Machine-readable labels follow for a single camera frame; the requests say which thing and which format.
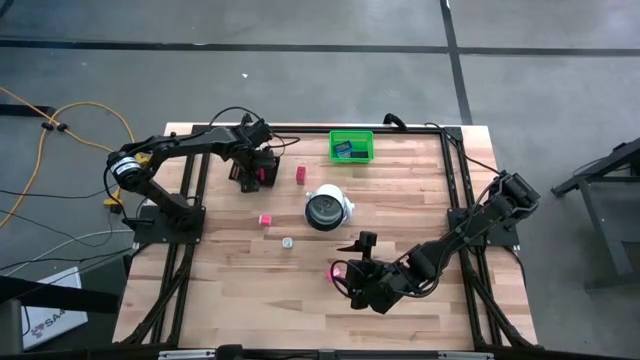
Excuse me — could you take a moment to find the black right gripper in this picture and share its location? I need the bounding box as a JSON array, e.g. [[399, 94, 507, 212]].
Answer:
[[336, 230, 409, 315]]

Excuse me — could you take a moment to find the black plastic basket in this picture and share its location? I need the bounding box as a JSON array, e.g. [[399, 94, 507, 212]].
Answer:
[[228, 151, 281, 188]]

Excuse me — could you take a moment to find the white round container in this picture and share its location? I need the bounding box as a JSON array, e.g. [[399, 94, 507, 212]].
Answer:
[[303, 183, 357, 232]]

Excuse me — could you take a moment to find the green plastic basket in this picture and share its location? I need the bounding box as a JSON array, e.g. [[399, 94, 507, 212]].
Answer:
[[328, 130, 376, 164]]

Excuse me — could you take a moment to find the black handheld device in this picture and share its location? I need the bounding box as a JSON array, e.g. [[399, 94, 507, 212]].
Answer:
[[215, 343, 245, 360]]

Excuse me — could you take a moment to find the black bar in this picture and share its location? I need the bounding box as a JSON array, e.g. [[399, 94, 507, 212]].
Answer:
[[0, 274, 121, 315]]

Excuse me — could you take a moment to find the black metal stand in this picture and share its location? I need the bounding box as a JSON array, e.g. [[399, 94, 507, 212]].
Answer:
[[551, 135, 640, 291]]

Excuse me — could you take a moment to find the white printed sign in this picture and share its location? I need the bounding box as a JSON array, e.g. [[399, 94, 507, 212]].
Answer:
[[22, 266, 89, 351]]

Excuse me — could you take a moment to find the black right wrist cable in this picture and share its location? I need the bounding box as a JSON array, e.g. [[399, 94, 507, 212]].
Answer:
[[328, 258, 362, 301]]

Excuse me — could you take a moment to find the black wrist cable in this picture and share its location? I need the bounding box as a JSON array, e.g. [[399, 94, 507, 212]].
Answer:
[[208, 105, 302, 151], [328, 258, 362, 301]]

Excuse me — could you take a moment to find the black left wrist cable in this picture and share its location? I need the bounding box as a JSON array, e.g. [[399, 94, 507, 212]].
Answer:
[[208, 105, 302, 151]]

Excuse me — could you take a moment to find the black aluminium table frame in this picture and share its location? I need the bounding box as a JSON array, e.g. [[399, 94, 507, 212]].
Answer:
[[119, 122, 539, 351]]

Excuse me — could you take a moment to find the silver bracket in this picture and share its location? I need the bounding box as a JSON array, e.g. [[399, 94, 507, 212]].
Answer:
[[157, 349, 217, 360], [437, 351, 495, 360]]

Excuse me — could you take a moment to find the thin black cable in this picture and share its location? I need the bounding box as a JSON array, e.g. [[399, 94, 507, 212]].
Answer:
[[423, 121, 504, 176]]

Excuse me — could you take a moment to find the yellow cable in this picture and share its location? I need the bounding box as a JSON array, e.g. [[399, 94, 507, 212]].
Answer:
[[0, 85, 149, 232]]

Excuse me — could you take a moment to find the white cable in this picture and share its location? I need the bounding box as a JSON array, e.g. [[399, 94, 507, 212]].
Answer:
[[0, 228, 132, 279]]

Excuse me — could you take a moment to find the black strap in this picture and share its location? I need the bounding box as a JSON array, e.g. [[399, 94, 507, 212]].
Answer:
[[0, 103, 57, 119]]

